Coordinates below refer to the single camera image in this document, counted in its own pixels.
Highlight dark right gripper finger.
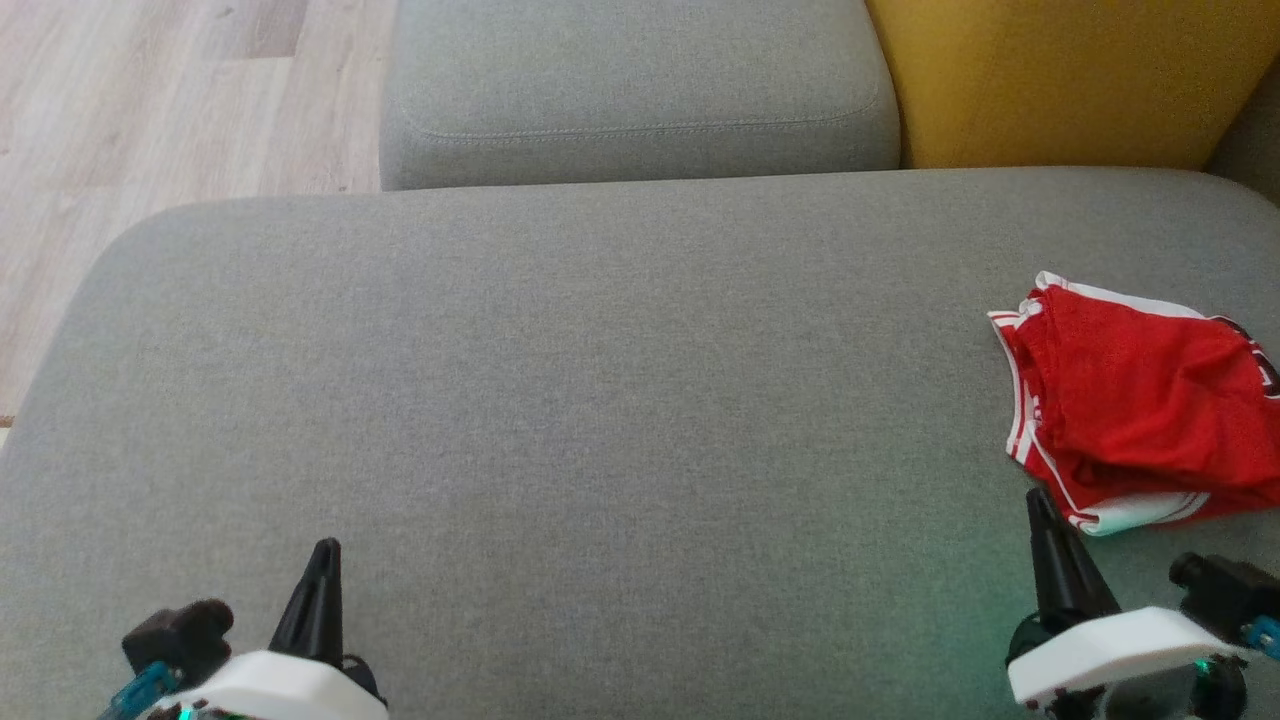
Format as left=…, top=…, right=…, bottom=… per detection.
left=1027, top=487, right=1121, bottom=633

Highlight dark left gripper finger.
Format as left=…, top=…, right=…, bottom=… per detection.
left=268, top=538, right=343, bottom=666

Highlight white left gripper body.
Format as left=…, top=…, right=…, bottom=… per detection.
left=150, top=650, right=389, bottom=720

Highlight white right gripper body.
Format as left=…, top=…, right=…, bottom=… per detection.
left=1005, top=607, right=1251, bottom=706

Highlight red jersey shirt white trim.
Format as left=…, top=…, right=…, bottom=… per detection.
left=988, top=272, right=1280, bottom=537

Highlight large grey sofa ottoman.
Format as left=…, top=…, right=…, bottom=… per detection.
left=0, top=167, right=1280, bottom=720

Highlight yellow sofa backrest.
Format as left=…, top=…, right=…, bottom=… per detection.
left=865, top=0, right=1280, bottom=171

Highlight grey sofa seat cushion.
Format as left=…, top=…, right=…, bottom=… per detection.
left=380, top=0, right=901, bottom=191

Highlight teal plug left camera cable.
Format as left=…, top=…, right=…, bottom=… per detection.
left=100, top=662, right=181, bottom=720

